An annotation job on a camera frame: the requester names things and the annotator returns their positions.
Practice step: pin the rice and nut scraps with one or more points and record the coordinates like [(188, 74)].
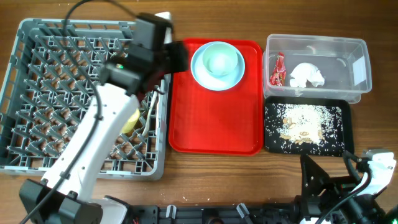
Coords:
[(304, 129)]

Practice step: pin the white napkin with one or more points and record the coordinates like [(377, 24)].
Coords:
[(306, 72)]

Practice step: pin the red snack wrapper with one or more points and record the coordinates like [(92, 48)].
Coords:
[(279, 72)]

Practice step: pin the black plastic tray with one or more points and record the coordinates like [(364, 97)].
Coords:
[(342, 104)]

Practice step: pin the grey dishwasher rack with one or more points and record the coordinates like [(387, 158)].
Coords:
[(47, 90)]

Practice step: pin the clear plastic bin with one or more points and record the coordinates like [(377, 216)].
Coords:
[(343, 62)]

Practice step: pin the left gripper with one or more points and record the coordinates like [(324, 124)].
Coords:
[(181, 52)]

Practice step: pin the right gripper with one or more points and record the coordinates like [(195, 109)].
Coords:
[(339, 186)]

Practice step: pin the light green bowl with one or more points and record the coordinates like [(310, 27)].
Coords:
[(220, 58)]

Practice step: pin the light blue plate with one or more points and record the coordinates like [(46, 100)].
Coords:
[(211, 82)]

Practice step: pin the red plastic tray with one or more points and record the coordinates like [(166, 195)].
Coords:
[(229, 122)]

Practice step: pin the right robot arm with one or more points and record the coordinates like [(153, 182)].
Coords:
[(347, 199)]

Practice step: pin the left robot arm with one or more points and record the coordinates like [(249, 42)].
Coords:
[(64, 193)]

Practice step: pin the yellow plastic cup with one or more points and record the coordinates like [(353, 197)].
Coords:
[(131, 122)]

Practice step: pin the white plastic fork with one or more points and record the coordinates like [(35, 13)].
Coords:
[(151, 107)]

